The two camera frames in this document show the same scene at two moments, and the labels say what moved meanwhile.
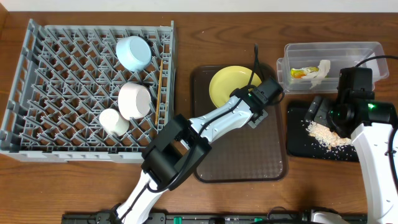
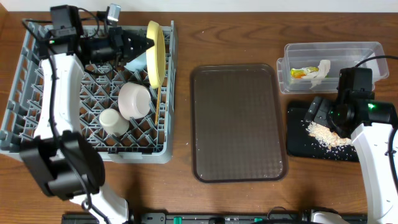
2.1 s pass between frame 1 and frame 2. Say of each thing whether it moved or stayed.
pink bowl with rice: stayed
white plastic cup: stayed
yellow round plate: moved
